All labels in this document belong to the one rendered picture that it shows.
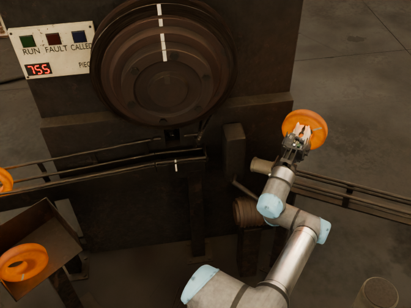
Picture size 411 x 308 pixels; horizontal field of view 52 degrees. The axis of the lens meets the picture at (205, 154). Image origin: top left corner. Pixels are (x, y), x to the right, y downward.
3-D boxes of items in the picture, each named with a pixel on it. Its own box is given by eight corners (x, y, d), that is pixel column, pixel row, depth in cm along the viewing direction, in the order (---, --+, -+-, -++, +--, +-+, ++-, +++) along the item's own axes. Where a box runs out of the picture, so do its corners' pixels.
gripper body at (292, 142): (310, 136, 132) (296, 167, 127) (307, 150, 139) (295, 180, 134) (287, 129, 135) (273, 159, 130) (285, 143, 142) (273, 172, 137)
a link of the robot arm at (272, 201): (255, 214, 131) (254, 203, 124) (268, 185, 136) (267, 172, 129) (279, 223, 129) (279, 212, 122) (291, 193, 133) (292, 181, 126)
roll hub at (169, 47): (128, 120, 139) (113, 46, 119) (211, 111, 141) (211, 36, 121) (128, 131, 135) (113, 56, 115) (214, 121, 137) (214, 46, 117)
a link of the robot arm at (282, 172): (290, 192, 133) (266, 183, 135) (295, 179, 135) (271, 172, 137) (292, 181, 126) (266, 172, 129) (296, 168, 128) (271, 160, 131)
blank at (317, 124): (296, 148, 153) (294, 154, 151) (276, 115, 148) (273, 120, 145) (336, 139, 143) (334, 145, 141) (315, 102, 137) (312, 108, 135)
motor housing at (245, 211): (229, 258, 212) (232, 190, 173) (272, 252, 213) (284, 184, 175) (234, 282, 203) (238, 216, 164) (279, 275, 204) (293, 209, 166)
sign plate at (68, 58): (27, 76, 143) (8, 27, 130) (103, 68, 145) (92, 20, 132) (25, 80, 142) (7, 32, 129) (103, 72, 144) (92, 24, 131)
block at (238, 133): (221, 164, 181) (221, 121, 164) (238, 161, 182) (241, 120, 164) (225, 182, 173) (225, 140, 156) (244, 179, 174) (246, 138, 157)
